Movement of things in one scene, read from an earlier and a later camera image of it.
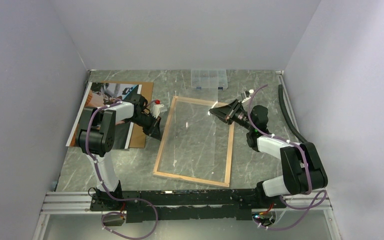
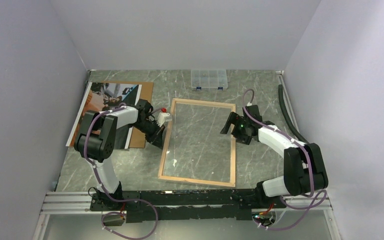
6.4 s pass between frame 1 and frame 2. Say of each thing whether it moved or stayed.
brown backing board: stayed
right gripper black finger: moved
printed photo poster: stayed
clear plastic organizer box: stayed
